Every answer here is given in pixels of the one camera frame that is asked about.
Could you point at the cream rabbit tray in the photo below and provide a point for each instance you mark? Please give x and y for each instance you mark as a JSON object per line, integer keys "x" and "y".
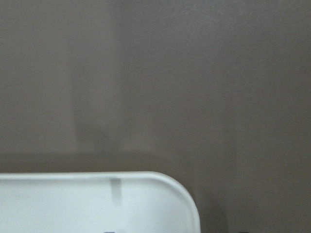
{"x": 96, "y": 202}

